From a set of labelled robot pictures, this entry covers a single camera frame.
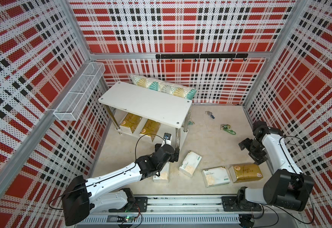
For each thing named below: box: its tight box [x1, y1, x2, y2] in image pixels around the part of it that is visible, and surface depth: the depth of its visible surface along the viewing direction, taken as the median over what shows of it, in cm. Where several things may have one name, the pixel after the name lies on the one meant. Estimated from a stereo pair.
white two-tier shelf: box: [98, 81, 193, 148], surface depth 82 cm
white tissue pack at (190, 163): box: [178, 150, 203, 178], surface depth 85 cm
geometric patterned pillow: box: [129, 74, 197, 100], surface depth 83 cm
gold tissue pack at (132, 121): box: [120, 112, 143, 134], surface depth 95 cm
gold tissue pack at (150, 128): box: [139, 118, 161, 143], surface depth 91 cm
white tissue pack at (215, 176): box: [202, 166, 231, 188], surface depth 80 cm
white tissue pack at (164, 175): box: [152, 161, 171, 183], surface depth 80 cm
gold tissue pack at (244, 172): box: [228, 163, 264, 183], surface depth 79 cm
